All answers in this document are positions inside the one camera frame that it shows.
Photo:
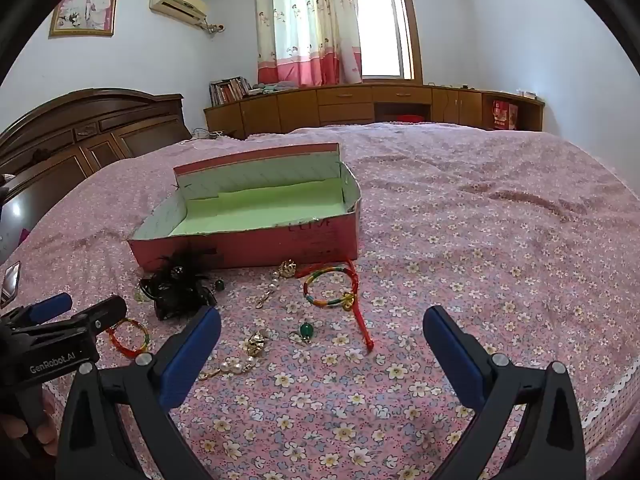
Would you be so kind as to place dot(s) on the pink patterned curtain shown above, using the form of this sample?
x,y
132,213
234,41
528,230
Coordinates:
x,y
305,30

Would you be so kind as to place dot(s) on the smartphone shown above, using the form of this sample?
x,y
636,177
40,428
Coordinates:
x,y
10,284

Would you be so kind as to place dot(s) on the person's left hand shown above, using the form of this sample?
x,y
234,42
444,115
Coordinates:
x,y
15,427

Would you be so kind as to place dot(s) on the folded clothes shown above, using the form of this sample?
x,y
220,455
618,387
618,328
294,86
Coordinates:
x,y
272,86

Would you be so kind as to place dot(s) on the green bead pendant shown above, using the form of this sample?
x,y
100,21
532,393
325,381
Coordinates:
x,y
306,330

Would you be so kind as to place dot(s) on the dark wooden headboard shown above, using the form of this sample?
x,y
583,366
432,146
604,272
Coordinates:
x,y
75,135

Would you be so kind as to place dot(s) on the red bag on shelf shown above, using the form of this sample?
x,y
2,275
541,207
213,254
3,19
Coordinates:
x,y
505,114

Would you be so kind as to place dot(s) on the framed wall photo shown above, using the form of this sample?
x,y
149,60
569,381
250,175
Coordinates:
x,y
85,2

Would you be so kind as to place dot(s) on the wall air conditioner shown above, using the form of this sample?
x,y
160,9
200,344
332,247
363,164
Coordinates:
x,y
177,2

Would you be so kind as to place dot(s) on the window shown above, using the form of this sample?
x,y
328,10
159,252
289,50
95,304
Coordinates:
x,y
382,30

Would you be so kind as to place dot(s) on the pink floral bedspread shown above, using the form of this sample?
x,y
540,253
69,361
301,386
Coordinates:
x,y
450,235

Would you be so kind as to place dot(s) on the long wooden cabinet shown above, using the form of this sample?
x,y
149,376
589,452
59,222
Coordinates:
x,y
295,107

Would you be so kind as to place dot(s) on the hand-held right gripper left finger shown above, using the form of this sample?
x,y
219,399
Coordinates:
x,y
192,350

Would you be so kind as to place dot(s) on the red cardboard box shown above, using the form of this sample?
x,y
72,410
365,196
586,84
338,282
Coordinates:
x,y
240,252

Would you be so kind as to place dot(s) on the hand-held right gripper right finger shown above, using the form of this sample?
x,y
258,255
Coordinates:
x,y
452,355

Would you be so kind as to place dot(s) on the red cloth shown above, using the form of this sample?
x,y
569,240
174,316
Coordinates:
x,y
411,118

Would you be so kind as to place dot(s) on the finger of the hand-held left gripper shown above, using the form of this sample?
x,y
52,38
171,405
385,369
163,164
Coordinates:
x,y
50,305
107,312

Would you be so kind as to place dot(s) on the row of books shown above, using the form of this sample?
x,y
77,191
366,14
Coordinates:
x,y
227,91

